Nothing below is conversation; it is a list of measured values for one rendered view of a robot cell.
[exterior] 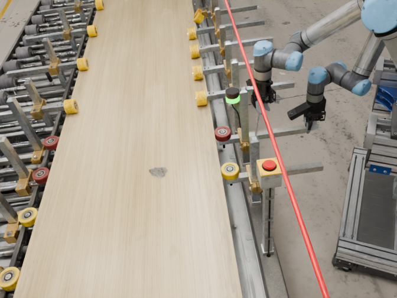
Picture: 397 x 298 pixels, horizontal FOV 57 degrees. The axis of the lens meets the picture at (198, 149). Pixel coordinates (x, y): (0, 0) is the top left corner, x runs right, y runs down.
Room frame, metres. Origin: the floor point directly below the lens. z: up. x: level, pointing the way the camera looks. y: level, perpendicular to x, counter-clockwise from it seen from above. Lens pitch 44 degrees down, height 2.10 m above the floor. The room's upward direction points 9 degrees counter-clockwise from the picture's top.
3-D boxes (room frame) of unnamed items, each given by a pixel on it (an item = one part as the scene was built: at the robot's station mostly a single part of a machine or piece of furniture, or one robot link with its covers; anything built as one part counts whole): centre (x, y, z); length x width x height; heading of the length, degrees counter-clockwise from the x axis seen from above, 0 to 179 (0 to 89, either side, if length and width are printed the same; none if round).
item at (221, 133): (1.33, -0.13, 0.85); 0.08 x 0.08 x 0.11
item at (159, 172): (1.14, 0.20, 0.91); 0.09 x 0.07 x 0.02; 55
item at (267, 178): (0.78, -0.21, 1.18); 0.07 x 0.07 x 0.08; 88
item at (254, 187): (1.06, -0.22, 0.84); 0.14 x 0.06 x 0.05; 178
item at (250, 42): (2.08, -0.32, 0.95); 0.50 x 0.04 x 0.04; 88
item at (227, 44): (1.79, -0.25, 0.89); 0.04 x 0.04 x 0.48; 88
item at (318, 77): (1.32, -0.57, 1.13); 0.09 x 0.08 x 0.11; 117
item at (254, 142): (1.04, -0.22, 0.87); 0.04 x 0.04 x 0.48; 88
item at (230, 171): (1.08, -0.12, 0.85); 0.08 x 0.08 x 0.11
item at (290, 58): (1.25, -0.41, 1.31); 0.11 x 0.11 x 0.08; 55
